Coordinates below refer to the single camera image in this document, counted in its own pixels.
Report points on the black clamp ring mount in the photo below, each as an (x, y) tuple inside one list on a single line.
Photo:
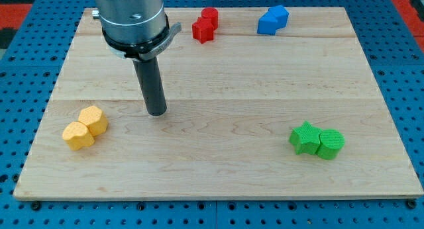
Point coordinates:
[(146, 50)]

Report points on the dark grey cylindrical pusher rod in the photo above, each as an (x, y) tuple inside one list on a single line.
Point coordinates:
[(148, 75)]

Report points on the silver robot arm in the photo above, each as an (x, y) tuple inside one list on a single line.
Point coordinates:
[(139, 30)]

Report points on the red star block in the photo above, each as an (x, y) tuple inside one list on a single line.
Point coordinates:
[(203, 30)]

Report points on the red circle block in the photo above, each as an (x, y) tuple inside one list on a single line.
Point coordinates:
[(212, 14)]

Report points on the green star block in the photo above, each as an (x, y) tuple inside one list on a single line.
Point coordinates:
[(305, 139)]

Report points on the green circle block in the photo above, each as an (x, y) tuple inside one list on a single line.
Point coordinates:
[(332, 141)]

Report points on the yellow hexagon block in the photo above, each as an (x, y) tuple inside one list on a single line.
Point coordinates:
[(94, 118)]

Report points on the yellow heart block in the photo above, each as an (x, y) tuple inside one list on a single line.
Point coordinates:
[(77, 135)]

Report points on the blue cube block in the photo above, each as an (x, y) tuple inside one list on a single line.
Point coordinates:
[(267, 24)]

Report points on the blue hexagon block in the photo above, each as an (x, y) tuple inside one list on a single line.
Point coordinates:
[(281, 14)]

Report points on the light wooden board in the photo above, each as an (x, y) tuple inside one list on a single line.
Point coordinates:
[(232, 104)]

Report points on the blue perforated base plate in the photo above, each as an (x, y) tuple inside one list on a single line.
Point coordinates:
[(32, 63)]

